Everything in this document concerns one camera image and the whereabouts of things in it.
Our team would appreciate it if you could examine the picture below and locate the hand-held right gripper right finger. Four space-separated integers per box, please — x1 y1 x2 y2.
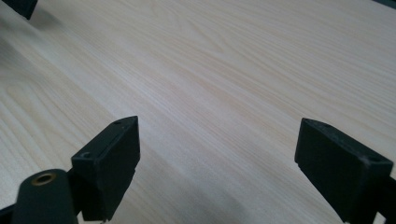
293 117 394 224

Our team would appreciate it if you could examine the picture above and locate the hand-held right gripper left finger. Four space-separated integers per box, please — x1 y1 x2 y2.
68 115 141 223

